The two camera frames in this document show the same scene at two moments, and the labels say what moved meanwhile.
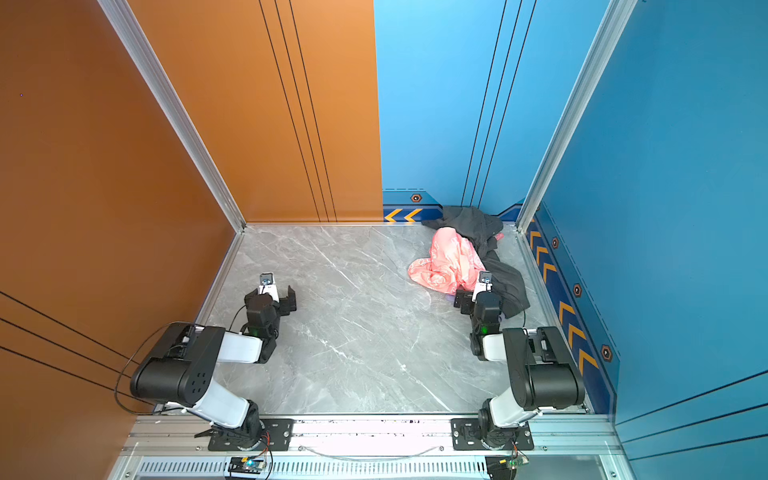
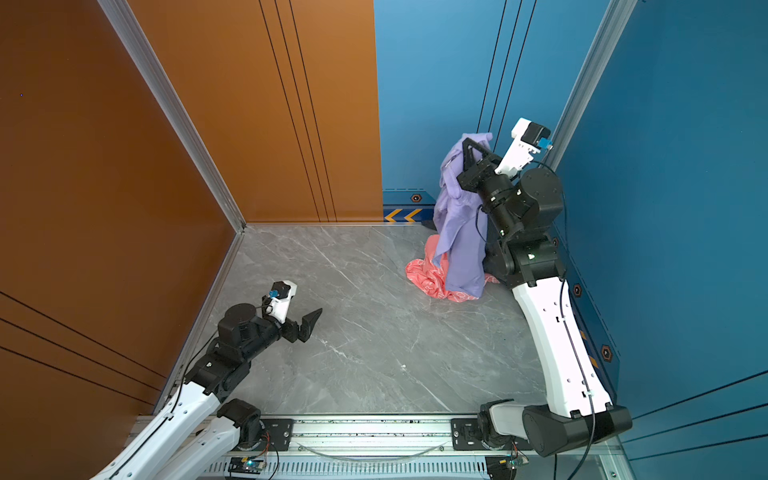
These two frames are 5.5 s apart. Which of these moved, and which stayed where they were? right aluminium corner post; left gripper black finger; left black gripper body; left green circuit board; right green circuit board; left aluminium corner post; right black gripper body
Moved: left black gripper body; right black gripper body; left gripper black finger
Stayed: right aluminium corner post; right green circuit board; left green circuit board; left aluminium corner post
